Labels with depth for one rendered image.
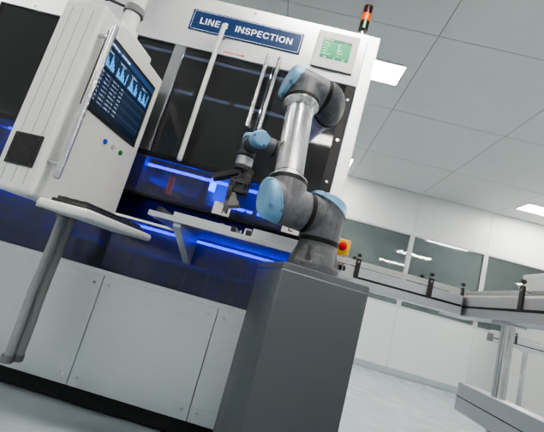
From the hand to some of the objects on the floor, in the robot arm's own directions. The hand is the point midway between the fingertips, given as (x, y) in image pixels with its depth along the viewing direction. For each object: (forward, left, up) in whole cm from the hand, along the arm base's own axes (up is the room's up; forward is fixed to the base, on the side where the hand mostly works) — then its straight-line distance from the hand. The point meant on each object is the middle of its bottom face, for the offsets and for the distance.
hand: (224, 209), depth 164 cm
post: (+8, -50, -99) cm, 111 cm away
